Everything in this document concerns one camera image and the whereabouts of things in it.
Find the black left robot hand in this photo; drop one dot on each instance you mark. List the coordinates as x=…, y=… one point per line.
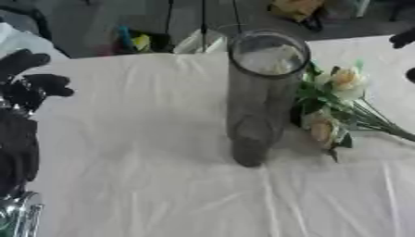
x=19, y=145

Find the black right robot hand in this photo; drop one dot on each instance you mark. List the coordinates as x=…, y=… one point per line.
x=405, y=37

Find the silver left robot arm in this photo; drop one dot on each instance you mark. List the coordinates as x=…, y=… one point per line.
x=19, y=216

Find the tall clear glass vase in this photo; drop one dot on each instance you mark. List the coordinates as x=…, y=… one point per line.
x=254, y=117

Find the cream artificial rose, open bloom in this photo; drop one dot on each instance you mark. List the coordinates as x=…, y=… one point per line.
x=347, y=81

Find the white bag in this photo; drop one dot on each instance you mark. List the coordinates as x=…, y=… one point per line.
x=21, y=41

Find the yellow bag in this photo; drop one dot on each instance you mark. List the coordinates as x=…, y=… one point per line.
x=294, y=9

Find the cream artificial rose, closed bloom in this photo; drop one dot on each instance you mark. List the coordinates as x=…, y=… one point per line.
x=323, y=130

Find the black chair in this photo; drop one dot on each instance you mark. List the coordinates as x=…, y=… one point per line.
x=40, y=21

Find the colourful bag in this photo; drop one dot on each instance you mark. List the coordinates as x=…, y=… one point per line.
x=141, y=41

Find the white box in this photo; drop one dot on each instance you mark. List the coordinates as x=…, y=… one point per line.
x=189, y=43

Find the black tripod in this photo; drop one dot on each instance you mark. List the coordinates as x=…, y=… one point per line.
x=203, y=24

